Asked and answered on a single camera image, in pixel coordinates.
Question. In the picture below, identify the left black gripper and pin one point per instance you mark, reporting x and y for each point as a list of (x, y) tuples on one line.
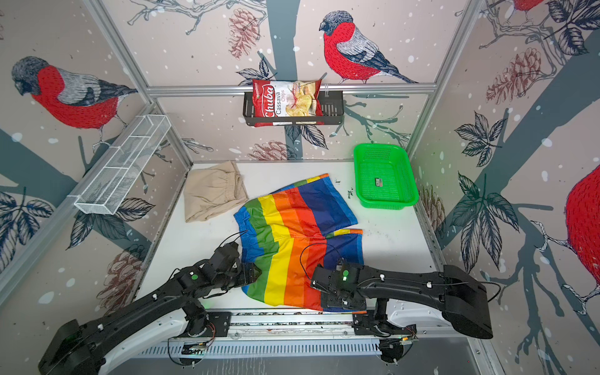
[(244, 276)]

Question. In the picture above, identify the beige drawstring shorts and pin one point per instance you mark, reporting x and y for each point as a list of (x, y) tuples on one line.
[(211, 192)]

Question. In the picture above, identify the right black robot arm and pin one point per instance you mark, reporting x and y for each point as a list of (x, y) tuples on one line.
[(365, 291)]

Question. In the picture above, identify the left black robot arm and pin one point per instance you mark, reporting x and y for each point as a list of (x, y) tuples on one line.
[(174, 309)]

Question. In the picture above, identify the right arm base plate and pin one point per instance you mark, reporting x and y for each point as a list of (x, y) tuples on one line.
[(366, 324)]

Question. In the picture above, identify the aluminium mounting rail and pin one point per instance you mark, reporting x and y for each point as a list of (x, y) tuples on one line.
[(304, 324)]

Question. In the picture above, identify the white vented cable duct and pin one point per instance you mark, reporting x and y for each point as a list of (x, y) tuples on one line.
[(256, 349)]

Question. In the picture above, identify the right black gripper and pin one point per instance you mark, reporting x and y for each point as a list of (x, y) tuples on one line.
[(355, 305)]

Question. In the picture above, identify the black wire wall basket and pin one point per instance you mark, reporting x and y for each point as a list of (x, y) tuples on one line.
[(331, 104)]

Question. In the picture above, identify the green plastic basket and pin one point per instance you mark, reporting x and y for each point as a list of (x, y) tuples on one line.
[(384, 177)]

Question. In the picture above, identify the red cassava chips bag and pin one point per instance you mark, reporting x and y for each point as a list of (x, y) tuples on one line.
[(273, 100)]

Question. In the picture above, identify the rainbow coloured shorts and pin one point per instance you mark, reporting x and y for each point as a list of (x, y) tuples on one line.
[(289, 233)]

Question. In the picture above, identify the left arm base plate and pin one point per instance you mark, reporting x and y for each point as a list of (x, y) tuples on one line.
[(214, 324)]

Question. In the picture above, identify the white wire mesh shelf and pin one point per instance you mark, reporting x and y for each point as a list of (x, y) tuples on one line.
[(126, 158)]

